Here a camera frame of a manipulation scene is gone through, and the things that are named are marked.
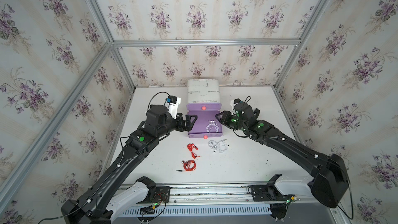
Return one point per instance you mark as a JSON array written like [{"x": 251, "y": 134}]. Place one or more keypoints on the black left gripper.
[{"x": 188, "y": 127}]

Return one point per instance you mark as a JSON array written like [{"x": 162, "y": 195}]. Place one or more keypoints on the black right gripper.
[{"x": 224, "y": 117}]

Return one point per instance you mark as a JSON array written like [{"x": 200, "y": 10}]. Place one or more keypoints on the purple drawer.
[
  {"x": 199, "y": 127},
  {"x": 209, "y": 106}
]

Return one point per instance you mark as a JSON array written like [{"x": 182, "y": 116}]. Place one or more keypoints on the red earphones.
[
  {"x": 193, "y": 148},
  {"x": 188, "y": 166}
]

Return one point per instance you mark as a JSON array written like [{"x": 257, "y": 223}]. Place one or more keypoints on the white earphones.
[
  {"x": 212, "y": 127},
  {"x": 218, "y": 146}
]

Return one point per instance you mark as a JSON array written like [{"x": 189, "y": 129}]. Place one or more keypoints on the purple top drawer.
[{"x": 209, "y": 106}]

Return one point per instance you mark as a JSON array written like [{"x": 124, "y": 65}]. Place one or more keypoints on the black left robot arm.
[{"x": 100, "y": 204}]

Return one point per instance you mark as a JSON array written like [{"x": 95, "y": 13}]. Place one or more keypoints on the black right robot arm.
[{"x": 330, "y": 178}]

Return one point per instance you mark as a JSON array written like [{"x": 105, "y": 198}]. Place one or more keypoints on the white drawer cabinet shell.
[{"x": 203, "y": 91}]

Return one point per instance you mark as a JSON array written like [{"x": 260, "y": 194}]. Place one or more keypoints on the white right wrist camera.
[{"x": 234, "y": 102}]

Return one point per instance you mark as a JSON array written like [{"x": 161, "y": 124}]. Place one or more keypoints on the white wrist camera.
[
  {"x": 172, "y": 104},
  {"x": 234, "y": 102}
]

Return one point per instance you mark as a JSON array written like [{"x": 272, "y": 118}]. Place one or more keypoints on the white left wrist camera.
[{"x": 172, "y": 104}]

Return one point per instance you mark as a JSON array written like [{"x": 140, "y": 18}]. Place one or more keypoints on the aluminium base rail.
[{"x": 236, "y": 193}]

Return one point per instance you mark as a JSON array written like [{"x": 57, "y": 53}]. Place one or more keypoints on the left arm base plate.
[{"x": 157, "y": 195}]

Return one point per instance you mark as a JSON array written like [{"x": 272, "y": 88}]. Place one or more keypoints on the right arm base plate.
[{"x": 268, "y": 193}]

